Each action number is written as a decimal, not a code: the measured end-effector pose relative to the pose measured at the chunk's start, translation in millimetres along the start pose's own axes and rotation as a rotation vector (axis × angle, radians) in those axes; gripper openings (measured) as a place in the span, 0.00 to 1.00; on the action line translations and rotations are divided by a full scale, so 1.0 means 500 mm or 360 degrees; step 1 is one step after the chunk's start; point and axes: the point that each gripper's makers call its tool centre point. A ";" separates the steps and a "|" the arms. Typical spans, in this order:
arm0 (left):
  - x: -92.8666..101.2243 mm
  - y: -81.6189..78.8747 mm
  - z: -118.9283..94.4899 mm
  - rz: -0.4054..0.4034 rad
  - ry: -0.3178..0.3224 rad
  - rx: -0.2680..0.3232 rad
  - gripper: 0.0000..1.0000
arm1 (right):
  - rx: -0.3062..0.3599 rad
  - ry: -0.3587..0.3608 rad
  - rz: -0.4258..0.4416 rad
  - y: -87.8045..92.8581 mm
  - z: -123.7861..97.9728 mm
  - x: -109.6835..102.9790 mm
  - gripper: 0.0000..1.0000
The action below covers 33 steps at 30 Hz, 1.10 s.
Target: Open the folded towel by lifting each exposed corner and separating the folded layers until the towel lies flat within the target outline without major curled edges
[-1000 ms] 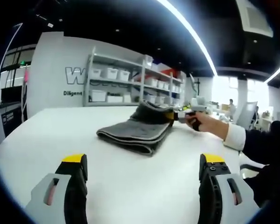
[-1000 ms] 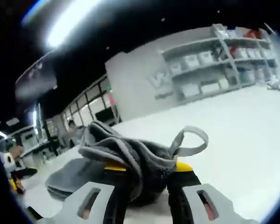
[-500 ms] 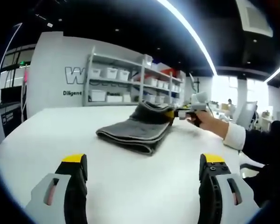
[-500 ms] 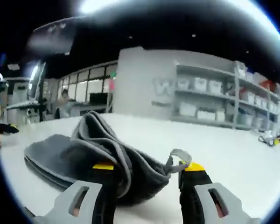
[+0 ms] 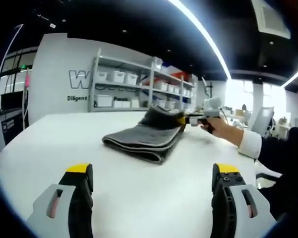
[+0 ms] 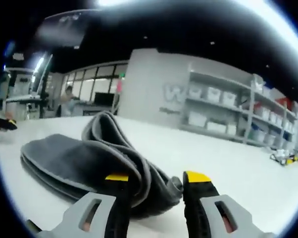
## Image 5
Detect white office desk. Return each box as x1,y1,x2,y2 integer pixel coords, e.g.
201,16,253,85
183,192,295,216
275,120,293,138

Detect black equipment cabinet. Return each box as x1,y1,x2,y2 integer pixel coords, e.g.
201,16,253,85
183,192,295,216
0,92,28,141

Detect short ceiling light strip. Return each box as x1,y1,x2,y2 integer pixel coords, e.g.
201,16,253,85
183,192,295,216
281,62,298,88

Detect thin gripper cable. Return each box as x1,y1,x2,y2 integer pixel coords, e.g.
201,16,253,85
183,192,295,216
220,108,237,126

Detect grey metal shelf rack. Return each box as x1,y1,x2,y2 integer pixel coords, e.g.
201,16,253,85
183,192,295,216
88,48,199,113

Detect long ceiling light strip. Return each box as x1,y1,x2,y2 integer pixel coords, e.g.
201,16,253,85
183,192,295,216
167,0,232,80

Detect grey towel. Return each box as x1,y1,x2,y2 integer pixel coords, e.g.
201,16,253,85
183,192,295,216
101,104,187,166

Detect white mesh office chair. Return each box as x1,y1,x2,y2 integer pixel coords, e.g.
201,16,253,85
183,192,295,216
248,106,276,138

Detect row of white storage bins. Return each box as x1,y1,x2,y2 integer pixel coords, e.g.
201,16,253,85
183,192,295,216
95,57,196,109

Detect ceiling air vent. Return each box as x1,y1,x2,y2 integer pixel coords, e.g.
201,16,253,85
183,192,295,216
250,0,292,40

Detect person's right hand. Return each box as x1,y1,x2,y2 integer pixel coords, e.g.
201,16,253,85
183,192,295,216
200,116,245,149

